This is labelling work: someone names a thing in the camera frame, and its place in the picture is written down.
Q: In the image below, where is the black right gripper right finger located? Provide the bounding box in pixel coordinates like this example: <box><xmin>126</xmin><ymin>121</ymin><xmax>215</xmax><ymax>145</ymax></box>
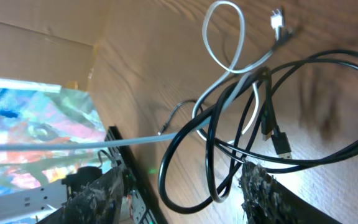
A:
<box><xmin>239</xmin><ymin>161</ymin><xmax>338</xmax><ymax>224</ymax></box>

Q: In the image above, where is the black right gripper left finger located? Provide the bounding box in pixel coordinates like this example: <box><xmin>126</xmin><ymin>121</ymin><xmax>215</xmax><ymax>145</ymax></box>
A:
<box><xmin>40</xmin><ymin>167</ymin><xmax>124</xmax><ymax>224</ymax></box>

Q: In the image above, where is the black usb cable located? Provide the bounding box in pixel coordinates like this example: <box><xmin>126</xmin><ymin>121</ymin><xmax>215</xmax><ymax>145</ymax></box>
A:
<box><xmin>157</xmin><ymin>30</ymin><xmax>358</xmax><ymax>215</ymax></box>

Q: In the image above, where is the white usb cable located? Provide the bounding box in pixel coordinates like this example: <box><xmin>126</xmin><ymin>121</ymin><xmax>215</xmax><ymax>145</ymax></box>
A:
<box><xmin>0</xmin><ymin>0</ymin><xmax>284</xmax><ymax>203</ymax></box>

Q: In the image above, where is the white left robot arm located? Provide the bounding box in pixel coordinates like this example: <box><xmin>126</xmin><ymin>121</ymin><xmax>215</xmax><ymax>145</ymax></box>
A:
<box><xmin>0</xmin><ymin>166</ymin><xmax>103</xmax><ymax>223</ymax></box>

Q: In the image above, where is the cardboard side panel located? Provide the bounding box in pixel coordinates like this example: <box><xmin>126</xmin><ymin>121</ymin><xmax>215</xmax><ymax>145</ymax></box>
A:
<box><xmin>0</xmin><ymin>0</ymin><xmax>111</xmax><ymax>90</ymax></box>

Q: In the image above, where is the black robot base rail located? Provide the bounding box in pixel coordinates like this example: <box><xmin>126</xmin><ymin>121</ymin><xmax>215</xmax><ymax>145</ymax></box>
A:
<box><xmin>108</xmin><ymin>146</ymin><xmax>168</xmax><ymax>224</ymax></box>

